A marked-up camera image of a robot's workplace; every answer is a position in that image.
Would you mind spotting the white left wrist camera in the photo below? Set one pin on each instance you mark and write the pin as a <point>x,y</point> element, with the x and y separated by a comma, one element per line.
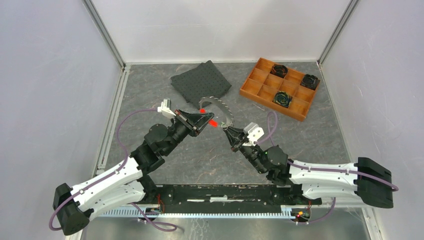
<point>165,108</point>

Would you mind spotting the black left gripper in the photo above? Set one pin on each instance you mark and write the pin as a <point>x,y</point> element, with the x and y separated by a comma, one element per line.
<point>195,122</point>

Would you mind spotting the dark patterned roll front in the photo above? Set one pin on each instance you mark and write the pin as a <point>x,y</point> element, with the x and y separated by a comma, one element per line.
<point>282,99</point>

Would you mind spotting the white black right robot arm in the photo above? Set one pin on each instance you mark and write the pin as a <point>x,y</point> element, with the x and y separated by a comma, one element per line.
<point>365,180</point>

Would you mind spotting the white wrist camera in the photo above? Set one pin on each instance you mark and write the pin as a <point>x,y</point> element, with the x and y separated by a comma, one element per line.
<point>165,108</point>
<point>254,131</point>

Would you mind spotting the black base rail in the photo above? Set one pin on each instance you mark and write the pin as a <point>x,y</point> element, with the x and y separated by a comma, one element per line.
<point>226,198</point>

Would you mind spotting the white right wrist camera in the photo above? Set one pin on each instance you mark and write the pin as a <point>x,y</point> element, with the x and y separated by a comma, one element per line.
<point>254,131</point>

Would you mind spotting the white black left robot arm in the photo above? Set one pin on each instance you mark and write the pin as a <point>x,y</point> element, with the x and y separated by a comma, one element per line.
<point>128,181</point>

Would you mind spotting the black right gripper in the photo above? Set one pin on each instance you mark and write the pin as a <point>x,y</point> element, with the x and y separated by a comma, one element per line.
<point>234,134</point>

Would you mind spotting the wooden compartment tray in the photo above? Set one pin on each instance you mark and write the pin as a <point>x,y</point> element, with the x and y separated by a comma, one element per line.
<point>261,86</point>

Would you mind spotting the large metal keyring red grip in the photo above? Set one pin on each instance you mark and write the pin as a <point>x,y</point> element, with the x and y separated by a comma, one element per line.
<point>221,105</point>

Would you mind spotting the grey perforated mat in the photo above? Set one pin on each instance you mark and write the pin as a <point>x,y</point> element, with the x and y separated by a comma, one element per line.
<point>205,80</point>

